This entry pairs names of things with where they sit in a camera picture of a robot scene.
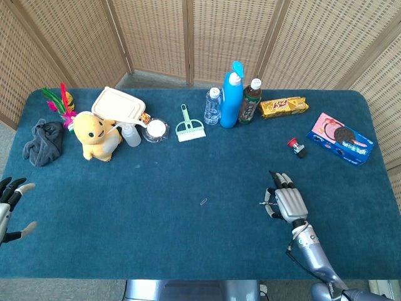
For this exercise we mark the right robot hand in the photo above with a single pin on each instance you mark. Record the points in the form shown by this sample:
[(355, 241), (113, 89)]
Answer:
[(289, 202)]

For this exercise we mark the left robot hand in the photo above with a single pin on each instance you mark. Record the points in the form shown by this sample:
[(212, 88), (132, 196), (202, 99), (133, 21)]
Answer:
[(3, 213)]

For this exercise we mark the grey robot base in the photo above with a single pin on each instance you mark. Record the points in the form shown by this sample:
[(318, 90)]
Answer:
[(191, 290)]

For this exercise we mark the silver paper clip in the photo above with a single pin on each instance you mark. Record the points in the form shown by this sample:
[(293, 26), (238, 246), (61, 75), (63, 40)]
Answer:
[(204, 201)]

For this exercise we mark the red emergency stop button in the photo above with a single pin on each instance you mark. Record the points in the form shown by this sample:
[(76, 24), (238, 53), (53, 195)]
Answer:
[(297, 148)]

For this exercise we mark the blue cookie box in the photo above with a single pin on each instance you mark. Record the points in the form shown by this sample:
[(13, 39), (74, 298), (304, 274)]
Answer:
[(341, 138)]

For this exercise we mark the dark grey cloth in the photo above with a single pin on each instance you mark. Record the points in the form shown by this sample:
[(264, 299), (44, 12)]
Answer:
[(44, 141)]

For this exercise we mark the yellow cracker package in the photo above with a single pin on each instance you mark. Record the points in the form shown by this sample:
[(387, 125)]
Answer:
[(283, 107)]

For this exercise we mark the dark tea bottle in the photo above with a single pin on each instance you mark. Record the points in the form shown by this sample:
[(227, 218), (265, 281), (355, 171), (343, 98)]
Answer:
[(250, 102)]

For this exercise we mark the yellow plush toy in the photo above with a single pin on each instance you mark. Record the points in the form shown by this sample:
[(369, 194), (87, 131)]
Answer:
[(94, 135)]

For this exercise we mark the blue detergent bottle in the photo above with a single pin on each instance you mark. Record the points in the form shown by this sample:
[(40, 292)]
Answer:
[(232, 97)]

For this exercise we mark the clear water bottle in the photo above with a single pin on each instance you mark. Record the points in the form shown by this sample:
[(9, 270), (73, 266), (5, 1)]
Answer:
[(212, 106)]

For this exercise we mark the colourful feather shuttlecock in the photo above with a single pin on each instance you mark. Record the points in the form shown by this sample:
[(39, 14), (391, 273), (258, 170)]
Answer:
[(62, 103)]

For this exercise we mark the green small brush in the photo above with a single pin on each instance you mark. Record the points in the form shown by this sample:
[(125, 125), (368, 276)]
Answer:
[(189, 126)]

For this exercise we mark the blue table mat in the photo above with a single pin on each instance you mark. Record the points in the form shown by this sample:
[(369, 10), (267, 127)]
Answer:
[(156, 219)]

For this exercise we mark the white squeeze bottle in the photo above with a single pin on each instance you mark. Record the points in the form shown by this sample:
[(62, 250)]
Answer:
[(131, 135)]

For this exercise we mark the clear round container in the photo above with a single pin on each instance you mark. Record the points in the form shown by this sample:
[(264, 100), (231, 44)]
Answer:
[(155, 129)]

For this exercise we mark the beige lunch box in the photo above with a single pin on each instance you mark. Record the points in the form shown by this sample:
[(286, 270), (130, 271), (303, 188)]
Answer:
[(117, 105)]

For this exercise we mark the wicker folding screen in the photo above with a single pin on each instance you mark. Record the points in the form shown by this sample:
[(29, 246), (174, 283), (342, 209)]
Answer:
[(200, 34)]

